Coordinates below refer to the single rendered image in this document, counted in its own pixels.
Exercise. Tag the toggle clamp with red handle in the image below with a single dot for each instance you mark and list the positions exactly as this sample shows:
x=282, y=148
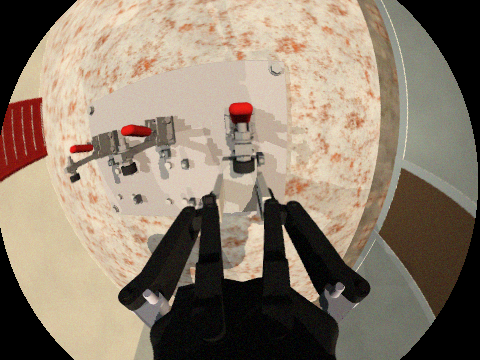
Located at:
x=163, y=131

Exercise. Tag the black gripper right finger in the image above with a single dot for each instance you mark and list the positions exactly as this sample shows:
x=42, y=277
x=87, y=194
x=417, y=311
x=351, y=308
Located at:
x=344, y=287

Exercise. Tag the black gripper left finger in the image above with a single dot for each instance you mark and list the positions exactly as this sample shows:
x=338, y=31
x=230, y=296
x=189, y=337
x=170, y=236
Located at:
x=148, y=294

